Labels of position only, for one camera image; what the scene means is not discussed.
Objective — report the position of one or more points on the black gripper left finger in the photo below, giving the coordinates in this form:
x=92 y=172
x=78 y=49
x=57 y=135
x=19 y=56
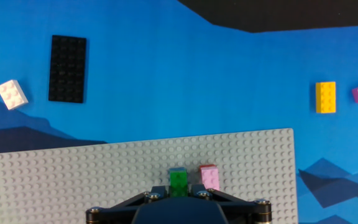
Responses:
x=110 y=214

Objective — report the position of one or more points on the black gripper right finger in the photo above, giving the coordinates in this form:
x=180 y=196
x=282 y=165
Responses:
x=247 y=214

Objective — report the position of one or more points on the light pink Lego brick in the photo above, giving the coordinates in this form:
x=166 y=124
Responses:
x=210 y=179

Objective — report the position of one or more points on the red Lego brick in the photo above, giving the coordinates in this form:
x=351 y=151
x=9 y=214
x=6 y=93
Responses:
x=206 y=165

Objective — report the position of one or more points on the green Lego brick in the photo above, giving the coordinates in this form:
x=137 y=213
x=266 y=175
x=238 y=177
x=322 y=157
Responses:
x=178 y=182

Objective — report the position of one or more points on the blue Lego brick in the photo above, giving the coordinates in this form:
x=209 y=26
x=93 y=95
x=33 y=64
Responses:
x=177 y=169

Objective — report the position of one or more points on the yellow Lego brick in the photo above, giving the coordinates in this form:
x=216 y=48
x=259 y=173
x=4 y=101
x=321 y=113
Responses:
x=325 y=97

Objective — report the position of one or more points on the grey Lego baseplate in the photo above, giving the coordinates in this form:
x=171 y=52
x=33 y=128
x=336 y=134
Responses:
x=73 y=180

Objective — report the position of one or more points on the black Lego plate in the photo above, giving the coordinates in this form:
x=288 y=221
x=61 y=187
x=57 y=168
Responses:
x=67 y=69

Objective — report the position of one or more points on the white Lego brick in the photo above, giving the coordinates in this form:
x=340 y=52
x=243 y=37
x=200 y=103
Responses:
x=12 y=95

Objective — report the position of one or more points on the blue mountain print tablecloth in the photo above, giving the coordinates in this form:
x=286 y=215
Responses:
x=197 y=77

